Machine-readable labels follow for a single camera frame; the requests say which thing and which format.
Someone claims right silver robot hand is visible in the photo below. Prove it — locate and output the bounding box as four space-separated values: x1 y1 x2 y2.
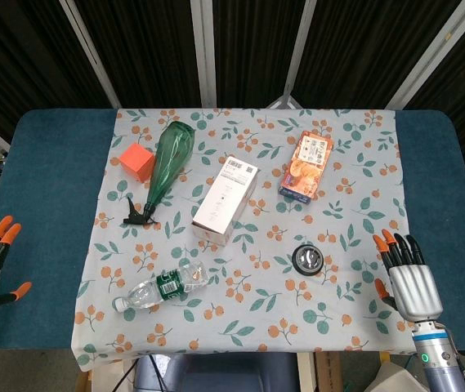
372 229 445 323

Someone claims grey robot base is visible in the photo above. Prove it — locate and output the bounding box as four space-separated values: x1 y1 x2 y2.
134 353 298 392

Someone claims floral tablecloth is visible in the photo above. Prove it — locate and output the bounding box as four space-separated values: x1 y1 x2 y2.
69 107 416 372

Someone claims blue felt table mat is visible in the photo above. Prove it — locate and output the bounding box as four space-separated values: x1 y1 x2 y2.
0 108 465 354

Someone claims orange snack box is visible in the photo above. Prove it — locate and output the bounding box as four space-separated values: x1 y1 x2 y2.
279 130 335 206

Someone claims clear plastic water bottle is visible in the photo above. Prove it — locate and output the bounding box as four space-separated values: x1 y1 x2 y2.
112 261 210 313

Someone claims orange cube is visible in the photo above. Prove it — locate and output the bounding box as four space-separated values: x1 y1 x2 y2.
118 142 154 183

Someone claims white cardboard box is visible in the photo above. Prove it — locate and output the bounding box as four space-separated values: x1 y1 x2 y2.
191 155 262 246

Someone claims green spray bottle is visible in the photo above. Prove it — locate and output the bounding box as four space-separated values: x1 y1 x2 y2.
123 121 196 225

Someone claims black folding screen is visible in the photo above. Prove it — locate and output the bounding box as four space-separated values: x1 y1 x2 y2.
0 0 465 197

